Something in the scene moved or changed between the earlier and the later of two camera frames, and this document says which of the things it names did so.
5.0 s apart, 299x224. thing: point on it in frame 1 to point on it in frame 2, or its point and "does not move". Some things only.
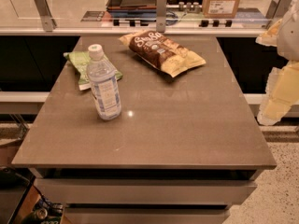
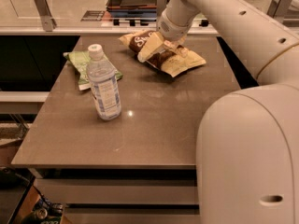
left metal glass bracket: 44,9 does not move
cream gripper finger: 270,36 to 152,43
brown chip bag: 162,52 does not move
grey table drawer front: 144,190 does not move
